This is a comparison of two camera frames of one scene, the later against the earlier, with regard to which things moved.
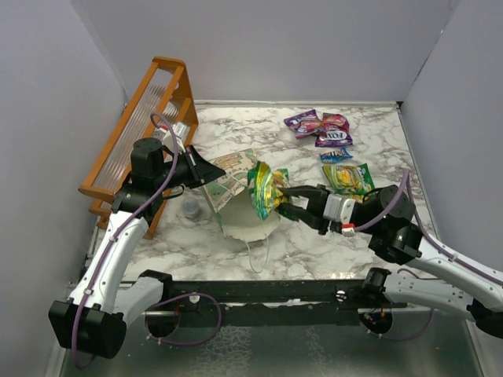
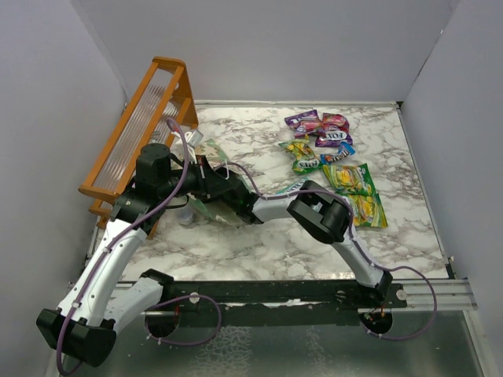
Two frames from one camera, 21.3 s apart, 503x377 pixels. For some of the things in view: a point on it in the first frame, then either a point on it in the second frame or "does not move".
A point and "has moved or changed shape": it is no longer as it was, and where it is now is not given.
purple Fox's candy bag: x=333 y=130 does not move
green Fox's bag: x=262 y=184 to x=306 y=160
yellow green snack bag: x=354 y=180 does not move
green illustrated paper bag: x=229 y=194 to x=210 y=148
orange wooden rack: x=162 y=107 does not move
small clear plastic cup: x=190 y=207 to x=184 y=215
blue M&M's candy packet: x=335 y=156 has moved or changed shape
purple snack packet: x=304 y=124 does not move
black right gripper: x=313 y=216 to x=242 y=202
